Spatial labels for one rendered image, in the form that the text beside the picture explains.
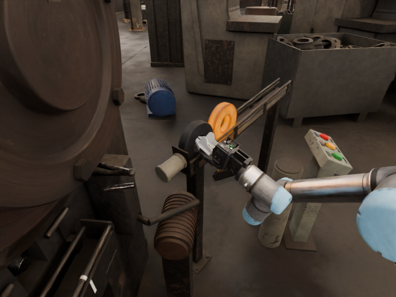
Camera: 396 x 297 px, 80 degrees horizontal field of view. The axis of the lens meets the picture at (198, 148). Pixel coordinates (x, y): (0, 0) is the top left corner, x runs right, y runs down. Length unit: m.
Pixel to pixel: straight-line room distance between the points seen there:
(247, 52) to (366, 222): 2.49
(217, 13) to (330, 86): 1.38
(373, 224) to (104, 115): 0.49
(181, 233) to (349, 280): 0.95
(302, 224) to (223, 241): 0.42
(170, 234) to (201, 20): 2.52
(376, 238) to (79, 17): 0.57
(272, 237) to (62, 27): 1.26
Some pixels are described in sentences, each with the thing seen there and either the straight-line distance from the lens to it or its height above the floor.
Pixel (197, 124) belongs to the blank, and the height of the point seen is 0.78.
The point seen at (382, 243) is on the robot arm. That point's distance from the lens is 0.57.
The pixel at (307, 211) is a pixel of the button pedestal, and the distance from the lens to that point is 1.31.
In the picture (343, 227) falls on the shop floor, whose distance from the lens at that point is 1.68.
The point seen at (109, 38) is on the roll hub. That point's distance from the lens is 0.35.
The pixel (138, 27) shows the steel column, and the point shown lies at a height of 0.08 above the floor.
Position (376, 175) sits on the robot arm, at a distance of 0.70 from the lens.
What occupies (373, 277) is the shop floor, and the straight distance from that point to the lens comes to 1.55.
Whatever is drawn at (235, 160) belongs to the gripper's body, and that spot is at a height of 0.72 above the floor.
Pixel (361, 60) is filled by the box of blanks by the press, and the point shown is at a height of 0.63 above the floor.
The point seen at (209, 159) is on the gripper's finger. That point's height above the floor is 0.70.
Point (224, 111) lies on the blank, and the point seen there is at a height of 0.78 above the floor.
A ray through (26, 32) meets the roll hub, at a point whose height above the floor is 1.13.
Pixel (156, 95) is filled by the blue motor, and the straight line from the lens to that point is 2.42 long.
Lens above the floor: 1.15
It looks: 34 degrees down
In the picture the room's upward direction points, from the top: straight up
